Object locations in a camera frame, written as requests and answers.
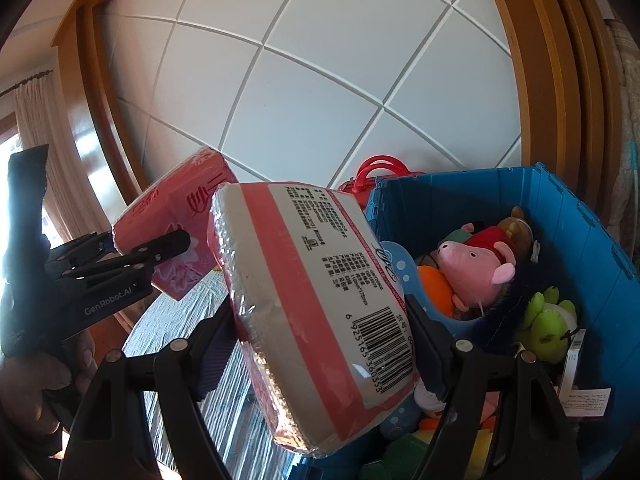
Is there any red bear suitcase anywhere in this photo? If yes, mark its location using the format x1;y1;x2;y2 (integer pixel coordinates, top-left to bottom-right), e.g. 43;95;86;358
338;155;422;210

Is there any brown bear plush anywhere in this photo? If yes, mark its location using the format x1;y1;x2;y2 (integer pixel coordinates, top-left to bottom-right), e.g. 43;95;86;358
498;206;535;262

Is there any blue toy paddle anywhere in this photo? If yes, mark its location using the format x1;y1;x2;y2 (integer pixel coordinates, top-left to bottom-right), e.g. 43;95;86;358
380;240;483;341

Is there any orange plush toy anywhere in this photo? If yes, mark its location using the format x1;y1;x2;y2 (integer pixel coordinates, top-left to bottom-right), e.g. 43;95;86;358
418;266;454;318

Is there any pink pig plush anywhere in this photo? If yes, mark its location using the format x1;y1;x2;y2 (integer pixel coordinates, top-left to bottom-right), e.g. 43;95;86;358
432;226;516;312

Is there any pink tissue pack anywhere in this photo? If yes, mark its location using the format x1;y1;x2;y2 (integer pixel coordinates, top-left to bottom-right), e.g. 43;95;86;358
113;148;238;300

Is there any pink white pack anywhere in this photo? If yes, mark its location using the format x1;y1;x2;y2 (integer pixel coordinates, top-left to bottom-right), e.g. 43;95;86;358
208;182;418;457

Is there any green frog plush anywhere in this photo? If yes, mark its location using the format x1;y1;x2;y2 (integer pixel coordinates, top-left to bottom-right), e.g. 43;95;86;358
515;286;577;364

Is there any person's left hand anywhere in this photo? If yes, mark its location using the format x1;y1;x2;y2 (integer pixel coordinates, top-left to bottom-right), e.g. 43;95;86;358
1;330;96;413

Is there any white striped bed sheet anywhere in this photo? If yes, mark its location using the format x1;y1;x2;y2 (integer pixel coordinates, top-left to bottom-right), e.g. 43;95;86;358
122;271;297;479

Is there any white medicine box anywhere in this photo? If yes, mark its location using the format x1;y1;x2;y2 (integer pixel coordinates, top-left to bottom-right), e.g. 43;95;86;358
559;328;586;404

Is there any blue plastic storage crate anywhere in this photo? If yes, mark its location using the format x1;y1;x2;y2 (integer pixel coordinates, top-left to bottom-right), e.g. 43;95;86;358
290;160;640;480

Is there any yellow duck plush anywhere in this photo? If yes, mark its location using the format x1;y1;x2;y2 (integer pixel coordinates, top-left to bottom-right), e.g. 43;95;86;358
413;419;492;480

